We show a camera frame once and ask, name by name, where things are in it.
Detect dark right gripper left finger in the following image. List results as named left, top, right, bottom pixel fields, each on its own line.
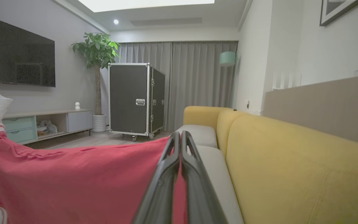
left=132, top=131, right=181, bottom=224

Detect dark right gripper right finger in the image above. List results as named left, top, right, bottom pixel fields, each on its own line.
left=181, top=130, right=229, bottom=224

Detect red basketball jersey number 23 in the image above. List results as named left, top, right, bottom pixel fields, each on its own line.
left=0, top=86, right=188, bottom=224

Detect large grey sofa seat cushion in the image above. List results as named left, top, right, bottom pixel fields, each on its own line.
left=187, top=145, right=245, bottom=224

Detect small grey sofa seat cushion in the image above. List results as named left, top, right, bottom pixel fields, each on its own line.
left=175, top=124, right=218, bottom=148

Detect yellow sofa backrest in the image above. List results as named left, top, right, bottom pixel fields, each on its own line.
left=183, top=106, right=358, bottom=224

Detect black flight case aluminium edges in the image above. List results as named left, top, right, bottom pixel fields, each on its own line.
left=108, top=63, right=166, bottom=142

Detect low wooden TV cabinet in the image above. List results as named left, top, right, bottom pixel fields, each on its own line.
left=2, top=109, right=93, bottom=146

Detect plastic bag in cabinet shelf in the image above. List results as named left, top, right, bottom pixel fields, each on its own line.
left=37, top=120, right=58, bottom=136

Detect floor lamp teal shade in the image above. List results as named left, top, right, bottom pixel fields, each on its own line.
left=219, top=51, right=238, bottom=109

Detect beige partition panel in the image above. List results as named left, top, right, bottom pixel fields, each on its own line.
left=261, top=73, right=358, bottom=148

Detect potted green tree white pot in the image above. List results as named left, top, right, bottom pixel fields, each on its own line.
left=70, top=32, right=121, bottom=133

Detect bright ceiling light panel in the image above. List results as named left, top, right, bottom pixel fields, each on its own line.
left=78, top=0, right=215, bottom=13

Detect black wall television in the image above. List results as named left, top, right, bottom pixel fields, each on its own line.
left=0, top=13, right=56, bottom=88

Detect framed wall picture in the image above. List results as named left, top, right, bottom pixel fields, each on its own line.
left=319, top=0, right=358, bottom=26

